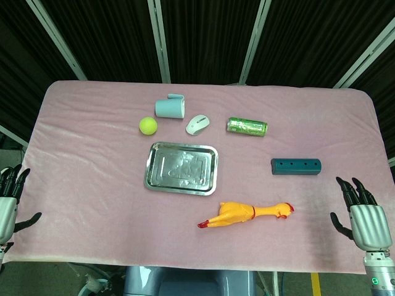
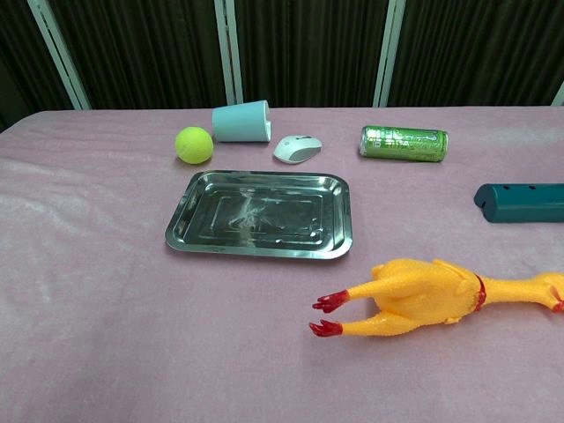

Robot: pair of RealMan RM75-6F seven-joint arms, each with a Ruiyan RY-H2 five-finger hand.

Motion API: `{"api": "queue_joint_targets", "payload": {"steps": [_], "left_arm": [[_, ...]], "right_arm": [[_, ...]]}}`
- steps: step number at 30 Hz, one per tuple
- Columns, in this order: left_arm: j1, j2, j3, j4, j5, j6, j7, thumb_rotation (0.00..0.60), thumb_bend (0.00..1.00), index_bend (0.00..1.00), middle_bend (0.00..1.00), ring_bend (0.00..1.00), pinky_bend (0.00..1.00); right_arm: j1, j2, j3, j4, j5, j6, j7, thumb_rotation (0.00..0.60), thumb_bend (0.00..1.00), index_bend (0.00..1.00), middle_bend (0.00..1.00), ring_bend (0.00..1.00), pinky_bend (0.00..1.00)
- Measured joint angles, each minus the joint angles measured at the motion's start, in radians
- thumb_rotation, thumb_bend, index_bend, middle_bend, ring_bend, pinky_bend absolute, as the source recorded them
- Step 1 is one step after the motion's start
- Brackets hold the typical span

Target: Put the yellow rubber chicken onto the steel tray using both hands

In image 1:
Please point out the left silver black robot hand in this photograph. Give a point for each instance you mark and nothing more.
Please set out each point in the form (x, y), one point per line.
(7, 216)

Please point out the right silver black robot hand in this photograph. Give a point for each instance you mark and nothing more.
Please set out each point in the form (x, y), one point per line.
(368, 225)

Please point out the yellow rubber chicken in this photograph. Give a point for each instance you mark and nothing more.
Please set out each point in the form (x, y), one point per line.
(234, 212)

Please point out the stainless steel tray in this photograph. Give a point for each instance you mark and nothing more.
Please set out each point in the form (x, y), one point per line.
(182, 169)

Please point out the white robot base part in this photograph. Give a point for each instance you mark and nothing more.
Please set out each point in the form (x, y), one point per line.
(92, 285)

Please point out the pink cloth-covered table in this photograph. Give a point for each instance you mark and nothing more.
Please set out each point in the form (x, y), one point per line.
(92, 185)

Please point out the teal block with holes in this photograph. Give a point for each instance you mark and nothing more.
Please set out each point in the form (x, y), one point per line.
(296, 168)

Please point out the green drink can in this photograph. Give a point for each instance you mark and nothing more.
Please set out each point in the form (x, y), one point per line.
(247, 127)

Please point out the yellow-green tennis ball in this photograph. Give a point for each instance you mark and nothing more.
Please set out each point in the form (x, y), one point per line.
(148, 126)

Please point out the blue-grey robot torso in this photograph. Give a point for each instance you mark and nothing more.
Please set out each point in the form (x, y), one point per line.
(185, 282)

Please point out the light blue cup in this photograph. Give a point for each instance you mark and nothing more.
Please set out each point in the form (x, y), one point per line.
(168, 108)

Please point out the white computer mouse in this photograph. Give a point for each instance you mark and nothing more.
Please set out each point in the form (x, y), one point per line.
(197, 124)

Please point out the black curtain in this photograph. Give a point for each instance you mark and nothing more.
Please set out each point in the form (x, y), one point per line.
(203, 31)

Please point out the white aluminium frame post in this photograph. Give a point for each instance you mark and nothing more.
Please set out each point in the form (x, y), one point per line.
(14, 135)
(254, 40)
(159, 40)
(392, 161)
(364, 55)
(55, 37)

